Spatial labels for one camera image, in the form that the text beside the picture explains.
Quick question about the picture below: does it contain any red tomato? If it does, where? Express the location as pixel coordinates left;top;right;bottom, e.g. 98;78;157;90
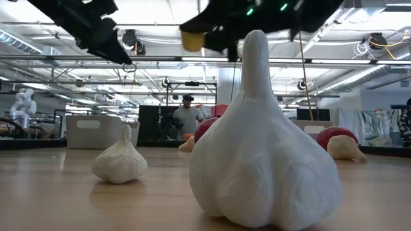
317;126;360;151
194;116;221;144

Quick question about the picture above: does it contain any grey ceiling pipe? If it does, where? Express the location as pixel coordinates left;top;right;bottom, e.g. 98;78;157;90
0;80;143;87

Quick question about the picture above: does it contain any silver ventilation duct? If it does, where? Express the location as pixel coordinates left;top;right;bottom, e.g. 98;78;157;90
0;30;44;55
320;64;411;94

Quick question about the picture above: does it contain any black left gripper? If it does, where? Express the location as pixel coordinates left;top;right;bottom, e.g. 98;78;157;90
27;0;133;65

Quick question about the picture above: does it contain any red panel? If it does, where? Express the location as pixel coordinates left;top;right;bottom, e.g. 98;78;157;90
211;104;229;118

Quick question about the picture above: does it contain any small white garlic bulb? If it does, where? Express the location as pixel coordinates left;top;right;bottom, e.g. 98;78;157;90
91;124;149;185

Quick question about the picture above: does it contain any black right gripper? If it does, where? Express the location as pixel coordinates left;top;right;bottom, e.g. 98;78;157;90
179;0;302;63

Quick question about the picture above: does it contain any black gantry frame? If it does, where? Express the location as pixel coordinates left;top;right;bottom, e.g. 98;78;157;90
165;81;218;142

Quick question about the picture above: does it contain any black panel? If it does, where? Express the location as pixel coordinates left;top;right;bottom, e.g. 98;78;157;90
138;105;180;141

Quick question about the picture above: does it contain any white cloth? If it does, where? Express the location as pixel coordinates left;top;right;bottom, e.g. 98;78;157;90
330;107;365;146

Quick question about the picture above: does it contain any black hanging cable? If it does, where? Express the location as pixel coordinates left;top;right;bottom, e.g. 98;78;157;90
229;60;238;104

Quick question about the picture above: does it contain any yellow hanging cord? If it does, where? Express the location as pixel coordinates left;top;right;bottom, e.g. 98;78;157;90
298;31;314;121

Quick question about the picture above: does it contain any light grey plastic basket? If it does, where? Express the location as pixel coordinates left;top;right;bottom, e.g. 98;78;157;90
290;119;335;142
66;114;141;150

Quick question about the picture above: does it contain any person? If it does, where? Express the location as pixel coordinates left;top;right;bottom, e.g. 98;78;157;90
172;94;205;141
398;98;411;144

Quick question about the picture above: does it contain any patterned cloth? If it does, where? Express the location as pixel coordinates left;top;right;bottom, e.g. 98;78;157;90
361;108;405;147

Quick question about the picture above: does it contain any white building column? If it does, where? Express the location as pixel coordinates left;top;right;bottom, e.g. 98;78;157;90
217;67;242;106

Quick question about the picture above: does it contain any black monitor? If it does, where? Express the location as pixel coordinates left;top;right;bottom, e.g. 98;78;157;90
295;108;331;122

